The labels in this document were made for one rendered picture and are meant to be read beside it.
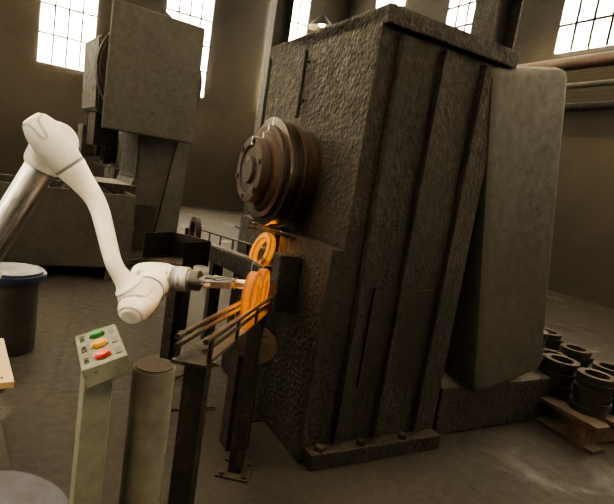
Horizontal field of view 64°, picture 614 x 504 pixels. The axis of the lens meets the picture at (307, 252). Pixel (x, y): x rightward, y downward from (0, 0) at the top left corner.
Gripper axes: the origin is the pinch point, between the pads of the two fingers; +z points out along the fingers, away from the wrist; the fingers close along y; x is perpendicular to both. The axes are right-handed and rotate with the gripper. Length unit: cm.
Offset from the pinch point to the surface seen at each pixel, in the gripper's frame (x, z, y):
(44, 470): -66, -62, 22
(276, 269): 1.7, 6.5, -25.7
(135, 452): -42, -20, 43
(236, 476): -71, 1, 4
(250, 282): 5.5, 6.5, 21.2
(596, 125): 145, 361, -604
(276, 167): 42, 3, -32
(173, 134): 72, -137, -273
